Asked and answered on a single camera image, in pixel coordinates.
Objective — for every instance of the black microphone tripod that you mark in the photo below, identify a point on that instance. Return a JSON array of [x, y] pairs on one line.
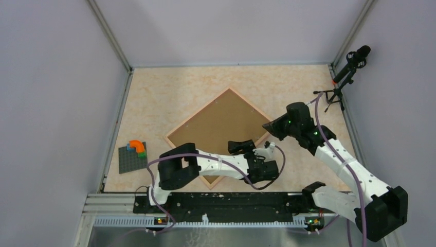
[[335, 95]]

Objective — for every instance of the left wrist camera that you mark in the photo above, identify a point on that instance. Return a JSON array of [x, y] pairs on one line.
[[266, 153]]

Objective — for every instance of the colourful toy bricks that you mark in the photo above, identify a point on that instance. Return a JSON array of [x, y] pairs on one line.
[[137, 146]]

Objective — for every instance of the brown backing board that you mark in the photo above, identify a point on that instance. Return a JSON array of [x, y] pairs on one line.
[[221, 126]]

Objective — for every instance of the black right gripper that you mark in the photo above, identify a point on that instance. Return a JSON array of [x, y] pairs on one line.
[[273, 127]]

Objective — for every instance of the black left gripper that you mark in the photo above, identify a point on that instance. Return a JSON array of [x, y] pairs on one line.
[[246, 146]]

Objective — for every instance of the black microphone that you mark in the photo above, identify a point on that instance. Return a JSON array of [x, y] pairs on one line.
[[355, 60]]

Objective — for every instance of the grey building baseplate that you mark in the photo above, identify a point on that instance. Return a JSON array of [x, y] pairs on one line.
[[129, 160]]

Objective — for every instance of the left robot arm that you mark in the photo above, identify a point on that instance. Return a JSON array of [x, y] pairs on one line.
[[181, 165]]

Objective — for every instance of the white cable duct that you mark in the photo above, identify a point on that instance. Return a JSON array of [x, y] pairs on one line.
[[161, 222]]

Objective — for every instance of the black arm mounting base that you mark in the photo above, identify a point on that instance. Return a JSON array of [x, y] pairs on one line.
[[230, 207]]

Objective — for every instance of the aluminium rail front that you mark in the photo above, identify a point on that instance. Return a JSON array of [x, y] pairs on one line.
[[115, 204]]

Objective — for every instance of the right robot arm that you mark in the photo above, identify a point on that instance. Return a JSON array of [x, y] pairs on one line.
[[375, 207]]

